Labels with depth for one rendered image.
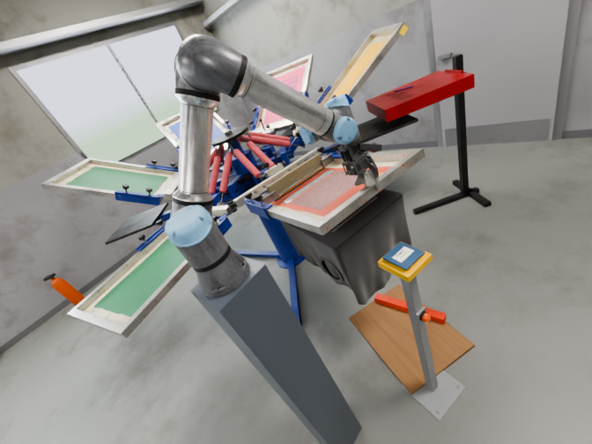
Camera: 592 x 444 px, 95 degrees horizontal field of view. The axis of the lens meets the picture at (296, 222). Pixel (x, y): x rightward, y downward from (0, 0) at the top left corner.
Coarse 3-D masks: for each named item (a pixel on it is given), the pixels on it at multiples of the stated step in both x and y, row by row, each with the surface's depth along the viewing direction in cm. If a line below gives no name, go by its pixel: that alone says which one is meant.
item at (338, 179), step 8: (328, 168) 163; (336, 168) 155; (368, 168) 131; (384, 168) 122; (328, 176) 149; (336, 176) 143; (344, 176) 137; (352, 176) 132; (304, 184) 157; (320, 184) 144; (328, 184) 138; (336, 184) 133; (344, 184) 128; (352, 184) 123
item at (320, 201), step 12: (312, 192) 139; (324, 192) 131; (336, 192) 124; (348, 192) 118; (276, 204) 149; (288, 204) 139; (300, 204) 131; (312, 204) 124; (324, 204) 118; (336, 204) 113; (324, 216) 108
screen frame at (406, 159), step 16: (336, 160) 161; (384, 160) 129; (400, 160) 112; (416, 160) 112; (384, 176) 106; (368, 192) 102; (272, 208) 135; (352, 208) 100; (304, 224) 104; (320, 224) 96; (336, 224) 98
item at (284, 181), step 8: (312, 160) 157; (320, 160) 159; (296, 168) 153; (304, 168) 155; (312, 168) 158; (288, 176) 151; (296, 176) 154; (272, 184) 148; (280, 184) 150; (288, 184) 152
